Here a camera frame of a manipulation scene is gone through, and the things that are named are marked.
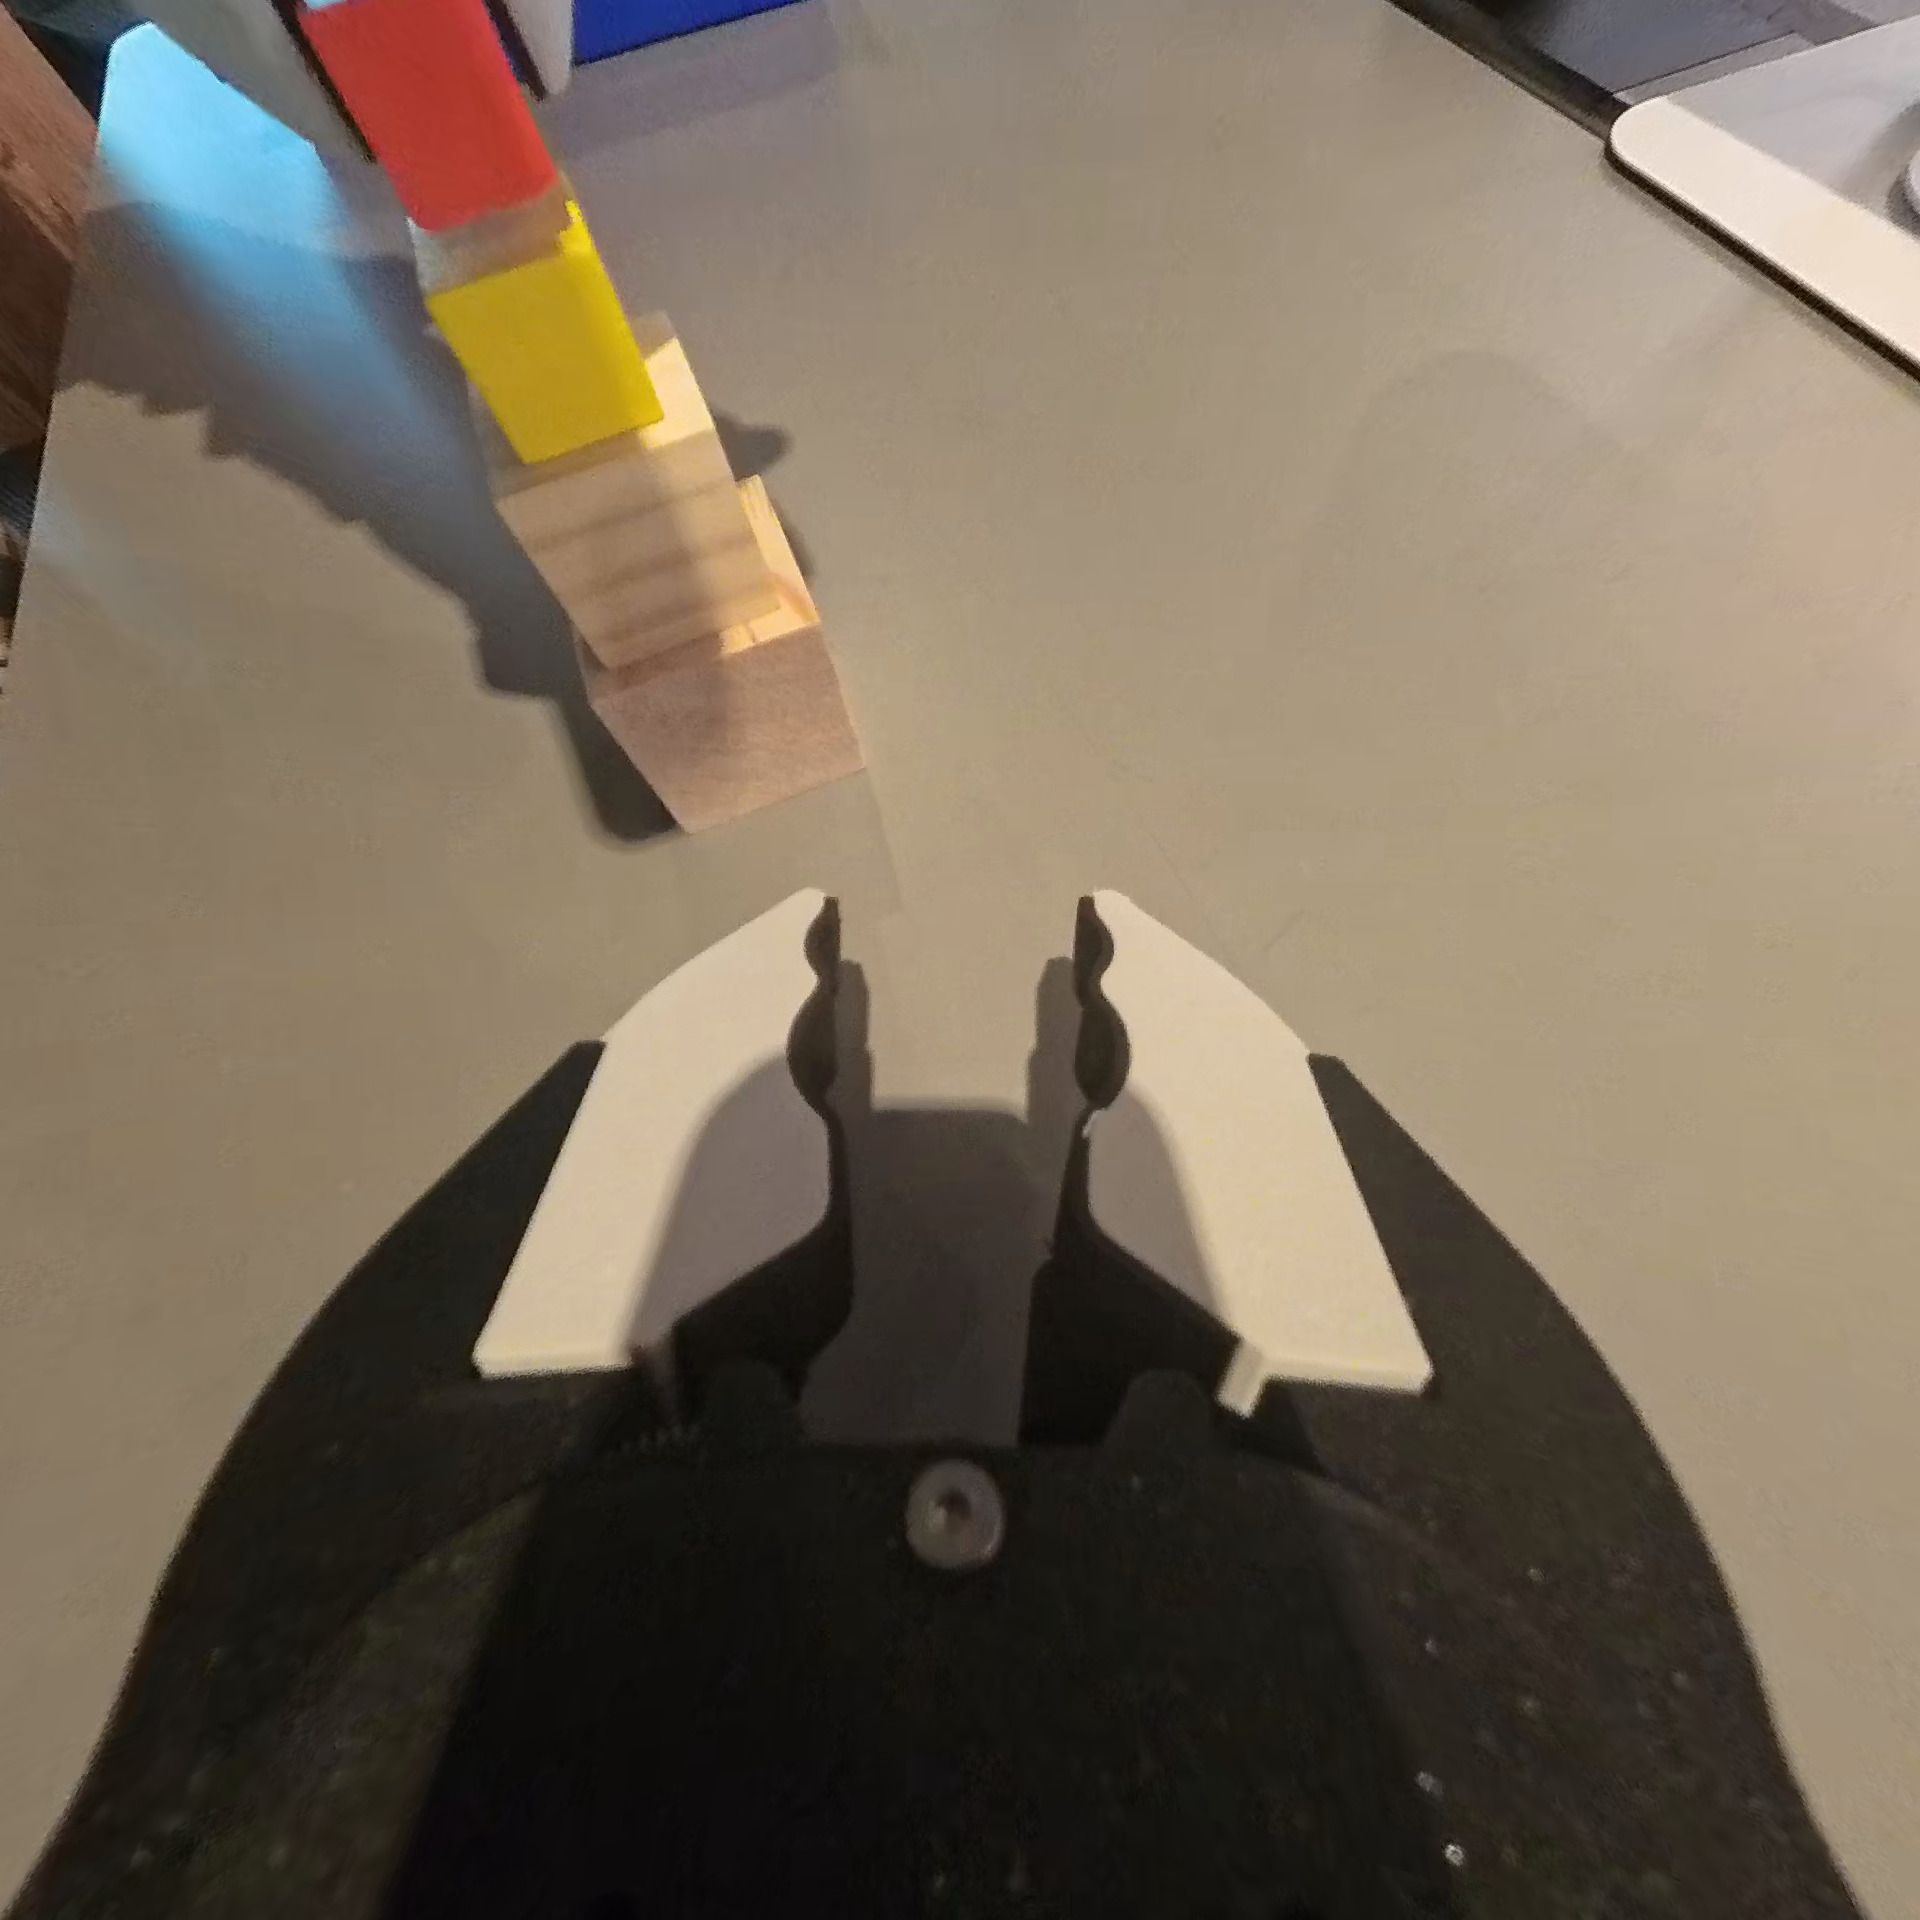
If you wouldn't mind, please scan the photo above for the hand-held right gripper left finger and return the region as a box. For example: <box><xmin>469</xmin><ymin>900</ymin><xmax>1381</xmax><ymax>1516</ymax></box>
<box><xmin>470</xmin><ymin>886</ymin><xmax>872</xmax><ymax>1431</ymax></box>

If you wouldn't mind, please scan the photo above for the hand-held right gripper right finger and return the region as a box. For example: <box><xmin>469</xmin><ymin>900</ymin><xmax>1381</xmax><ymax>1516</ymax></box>
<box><xmin>1020</xmin><ymin>888</ymin><xmax>1434</xmax><ymax>1448</ymax></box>

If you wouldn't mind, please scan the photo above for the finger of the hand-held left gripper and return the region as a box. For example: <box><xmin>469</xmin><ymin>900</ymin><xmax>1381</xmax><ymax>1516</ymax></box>
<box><xmin>491</xmin><ymin>0</ymin><xmax>580</xmax><ymax>102</ymax></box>
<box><xmin>142</xmin><ymin>0</ymin><xmax>380</xmax><ymax>167</ymax></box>

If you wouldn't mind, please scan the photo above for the small red wooden cube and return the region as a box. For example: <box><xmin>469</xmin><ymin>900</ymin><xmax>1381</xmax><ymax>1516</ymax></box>
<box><xmin>299</xmin><ymin>0</ymin><xmax>559</xmax><ymax>232</ymax></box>

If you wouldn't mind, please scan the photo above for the yellow wooden cube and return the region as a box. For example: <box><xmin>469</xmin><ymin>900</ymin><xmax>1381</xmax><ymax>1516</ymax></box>
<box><xmin>423</xmin><ymin>201</ymin><xmax>664</xmax><ymax>463</ymax></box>

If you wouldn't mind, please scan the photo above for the large natural wooden cube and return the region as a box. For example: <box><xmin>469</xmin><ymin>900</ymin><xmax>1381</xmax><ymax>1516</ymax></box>
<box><xmin>586</xmin><ymin>470</ymin><xmax>872</xmax><ymax>833</ymax></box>

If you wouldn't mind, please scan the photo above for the medium natural wooden cube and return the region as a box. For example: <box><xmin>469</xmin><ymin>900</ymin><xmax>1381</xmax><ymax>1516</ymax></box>
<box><xmin>495</xmin><ymin>311</ymin><xmax>752</xmax><ymax>669</ymax></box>

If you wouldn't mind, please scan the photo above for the large blue plastic bin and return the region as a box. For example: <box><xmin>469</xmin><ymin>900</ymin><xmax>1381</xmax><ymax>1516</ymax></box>
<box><xmin>509</xmin><ymin>0</ymin><xmax>819</xmax><ymax>68</ymax></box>

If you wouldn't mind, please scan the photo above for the brown wooden cabinet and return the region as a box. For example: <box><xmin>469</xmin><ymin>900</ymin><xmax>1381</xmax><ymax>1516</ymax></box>
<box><xmin>0</xmin><ymin>15</ymin><xmax>99</xmax><ymax>452</ymax></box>

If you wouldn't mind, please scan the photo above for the white tablet stand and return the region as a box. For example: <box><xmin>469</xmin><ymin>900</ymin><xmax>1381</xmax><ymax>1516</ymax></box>
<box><xmin>1606</xmin><ymin>46</ymin><xmax>1920</xmax><ymax>376</ymax></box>

